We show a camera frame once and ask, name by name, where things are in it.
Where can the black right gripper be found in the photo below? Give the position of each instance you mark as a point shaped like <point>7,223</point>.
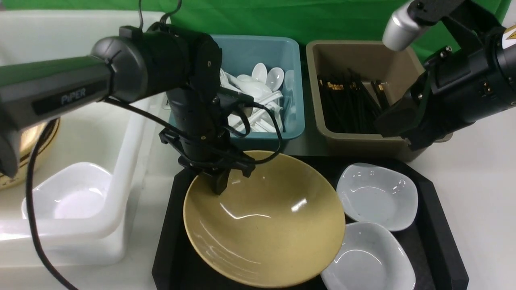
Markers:
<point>440,102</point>

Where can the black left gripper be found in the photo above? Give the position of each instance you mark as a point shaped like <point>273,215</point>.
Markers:
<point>206,146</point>

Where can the yellow noodle bowl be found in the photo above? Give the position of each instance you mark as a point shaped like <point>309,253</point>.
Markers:
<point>280,227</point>

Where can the white square dish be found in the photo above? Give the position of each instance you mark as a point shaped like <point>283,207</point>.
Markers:
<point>370,258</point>
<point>370,193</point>

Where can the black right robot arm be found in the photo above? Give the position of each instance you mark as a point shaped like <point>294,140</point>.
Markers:
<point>485,45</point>

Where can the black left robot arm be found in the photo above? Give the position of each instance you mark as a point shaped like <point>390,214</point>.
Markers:
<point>126,68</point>

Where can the stacked yellow bowl top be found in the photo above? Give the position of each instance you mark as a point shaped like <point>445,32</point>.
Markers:
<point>29,139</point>

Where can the pile of black chopsticks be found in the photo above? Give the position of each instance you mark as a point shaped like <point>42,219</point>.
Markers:
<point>350,102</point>

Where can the brown plastic bin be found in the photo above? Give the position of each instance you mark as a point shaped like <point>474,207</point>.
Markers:
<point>373,61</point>

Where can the large white plastic tub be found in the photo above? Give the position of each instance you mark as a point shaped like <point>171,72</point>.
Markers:
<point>97,155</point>

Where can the pile of white spoons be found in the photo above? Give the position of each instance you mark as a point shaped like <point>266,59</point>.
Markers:
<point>264,86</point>

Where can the teal plastic bin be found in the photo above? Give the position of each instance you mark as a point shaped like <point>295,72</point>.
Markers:
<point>242,52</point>

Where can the white dish in tub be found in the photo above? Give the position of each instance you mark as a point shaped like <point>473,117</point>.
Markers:
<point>76,192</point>

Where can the green backdrop cloth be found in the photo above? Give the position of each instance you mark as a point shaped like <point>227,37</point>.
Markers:
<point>301,20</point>

